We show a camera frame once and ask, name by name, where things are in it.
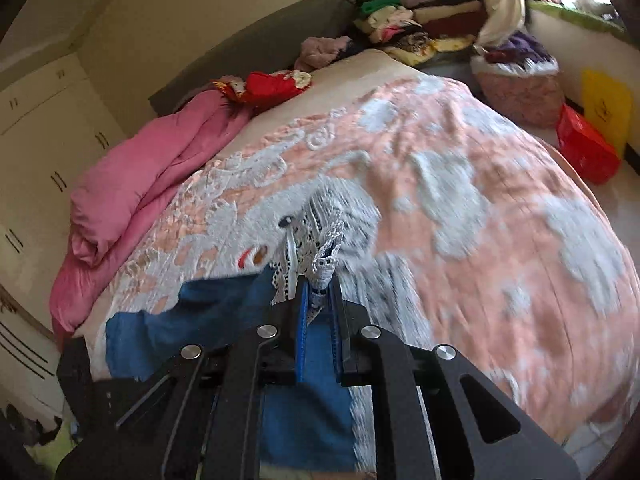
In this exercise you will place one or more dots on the grey bed headboard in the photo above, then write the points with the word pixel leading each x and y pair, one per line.
pixel 260 35

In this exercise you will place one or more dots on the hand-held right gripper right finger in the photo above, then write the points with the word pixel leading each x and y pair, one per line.
pixel 338 345

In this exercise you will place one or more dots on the cream wardrobe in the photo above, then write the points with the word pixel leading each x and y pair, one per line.
pixel 45 125

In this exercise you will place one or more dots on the pile of folded clothes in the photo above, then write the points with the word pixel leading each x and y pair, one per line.
pixel 425 15

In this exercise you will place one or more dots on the beige bed sheet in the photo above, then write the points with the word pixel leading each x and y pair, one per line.
pixel 350 70

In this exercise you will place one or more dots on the red bag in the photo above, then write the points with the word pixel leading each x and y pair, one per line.
pixel 585 145

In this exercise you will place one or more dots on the person's green clothing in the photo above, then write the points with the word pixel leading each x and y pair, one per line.
pixel 55 442

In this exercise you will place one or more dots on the pink duvet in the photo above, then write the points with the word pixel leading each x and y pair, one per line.
pixel 135 180

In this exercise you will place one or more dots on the pink laundry basket with clothes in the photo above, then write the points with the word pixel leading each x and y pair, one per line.
pixel 520 90

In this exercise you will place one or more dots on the mauve fuzzy garment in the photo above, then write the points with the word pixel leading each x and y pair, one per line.
pixel 320 50

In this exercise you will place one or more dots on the blue denim pants lace trim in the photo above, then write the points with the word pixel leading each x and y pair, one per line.
pixel 220 310

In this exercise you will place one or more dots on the cream curtain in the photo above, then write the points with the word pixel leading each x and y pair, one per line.
pixel 500 5

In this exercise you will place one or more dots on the red patterned cloth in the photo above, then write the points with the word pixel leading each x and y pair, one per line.
pixel 265 86

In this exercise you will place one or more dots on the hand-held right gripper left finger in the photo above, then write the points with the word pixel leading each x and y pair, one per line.
pixel 301 340

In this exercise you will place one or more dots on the peach and white fleece blanket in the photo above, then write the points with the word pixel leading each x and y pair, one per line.
pixel 450 185

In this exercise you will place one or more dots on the yellow board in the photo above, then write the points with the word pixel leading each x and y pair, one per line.
pixel 607 100

